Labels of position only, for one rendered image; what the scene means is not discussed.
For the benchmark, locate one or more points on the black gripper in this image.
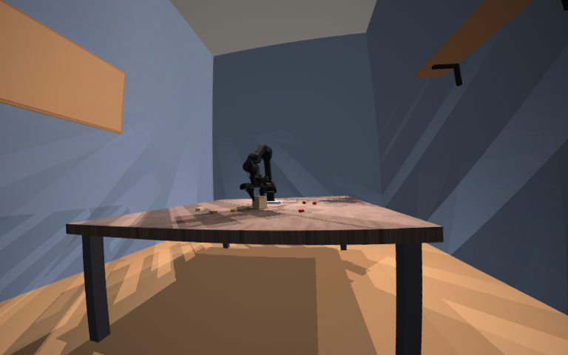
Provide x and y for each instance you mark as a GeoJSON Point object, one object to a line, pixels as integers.
{"type": "Point", "coordinates": [250, 186]}

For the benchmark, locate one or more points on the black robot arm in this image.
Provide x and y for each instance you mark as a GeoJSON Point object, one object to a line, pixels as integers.
{"type": "Point", "coordinates": [262, 152]}

